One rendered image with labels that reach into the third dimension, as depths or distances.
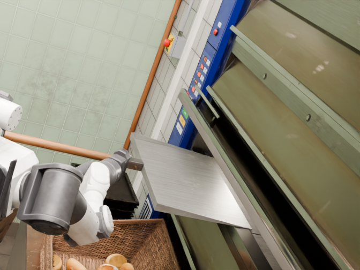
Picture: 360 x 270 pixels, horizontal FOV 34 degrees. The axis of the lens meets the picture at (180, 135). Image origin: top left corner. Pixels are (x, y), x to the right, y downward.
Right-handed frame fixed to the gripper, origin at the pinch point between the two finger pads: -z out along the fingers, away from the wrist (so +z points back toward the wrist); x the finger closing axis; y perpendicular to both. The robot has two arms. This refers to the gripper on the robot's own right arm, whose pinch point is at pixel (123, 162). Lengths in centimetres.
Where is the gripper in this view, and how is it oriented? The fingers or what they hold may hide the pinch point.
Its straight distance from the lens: 208.7
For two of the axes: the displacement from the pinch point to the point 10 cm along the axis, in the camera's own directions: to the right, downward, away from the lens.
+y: -8.8, -4.3, 2.3
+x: 3.4, -8.8, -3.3
